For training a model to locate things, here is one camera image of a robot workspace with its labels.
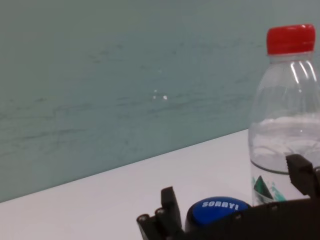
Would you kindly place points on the clear water bottle red cap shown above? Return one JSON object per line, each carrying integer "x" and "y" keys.
{"x": 282, "y": 105}

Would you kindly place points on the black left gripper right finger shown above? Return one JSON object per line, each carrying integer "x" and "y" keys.
{"x": 302, "y": 175}

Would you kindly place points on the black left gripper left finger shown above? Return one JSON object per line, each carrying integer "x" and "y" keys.
{"x": 170, "y": 205}

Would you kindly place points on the blue button black base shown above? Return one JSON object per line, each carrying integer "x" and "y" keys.
{"x": 215, "y": 215}

